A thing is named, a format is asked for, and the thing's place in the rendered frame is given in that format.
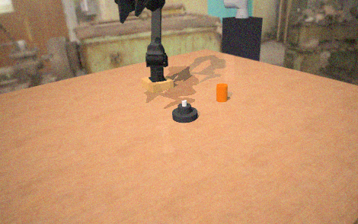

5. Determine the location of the orange knob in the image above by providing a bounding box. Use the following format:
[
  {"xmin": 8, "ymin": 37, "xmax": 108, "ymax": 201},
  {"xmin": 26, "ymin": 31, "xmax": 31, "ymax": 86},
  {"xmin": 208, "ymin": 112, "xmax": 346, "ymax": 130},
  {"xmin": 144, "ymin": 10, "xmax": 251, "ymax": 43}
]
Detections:
[{"xmin": 216, "ymin": 83, "xmax": 228, "ymax": 102}]

